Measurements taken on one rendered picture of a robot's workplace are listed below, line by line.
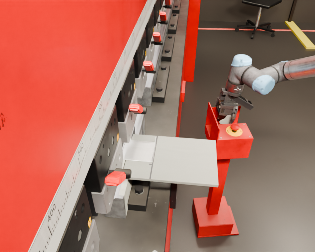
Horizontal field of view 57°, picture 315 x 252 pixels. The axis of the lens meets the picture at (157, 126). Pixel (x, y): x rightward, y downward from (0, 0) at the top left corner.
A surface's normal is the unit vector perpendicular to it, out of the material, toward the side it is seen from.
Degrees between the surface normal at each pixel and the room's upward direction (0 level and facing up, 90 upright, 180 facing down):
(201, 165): 0
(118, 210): 90
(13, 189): 90
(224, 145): 90
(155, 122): 0
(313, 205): 0
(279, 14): 90
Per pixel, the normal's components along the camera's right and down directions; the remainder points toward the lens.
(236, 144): 0.08, 0.63
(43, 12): 0.99, 0.07
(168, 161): 0.00, -0.77
